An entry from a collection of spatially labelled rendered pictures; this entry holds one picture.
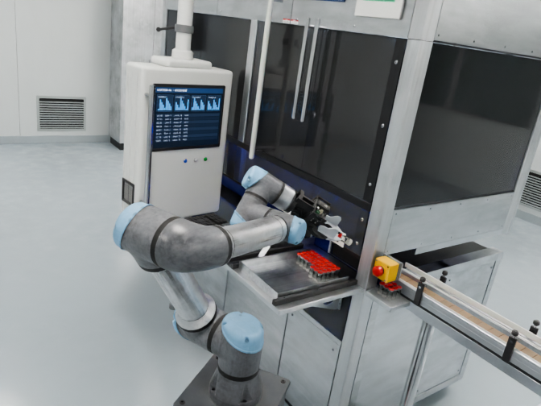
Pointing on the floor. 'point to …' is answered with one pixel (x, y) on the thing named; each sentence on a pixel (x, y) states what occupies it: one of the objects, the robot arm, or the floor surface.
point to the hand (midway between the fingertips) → (336, 235)
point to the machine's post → (386, 190)
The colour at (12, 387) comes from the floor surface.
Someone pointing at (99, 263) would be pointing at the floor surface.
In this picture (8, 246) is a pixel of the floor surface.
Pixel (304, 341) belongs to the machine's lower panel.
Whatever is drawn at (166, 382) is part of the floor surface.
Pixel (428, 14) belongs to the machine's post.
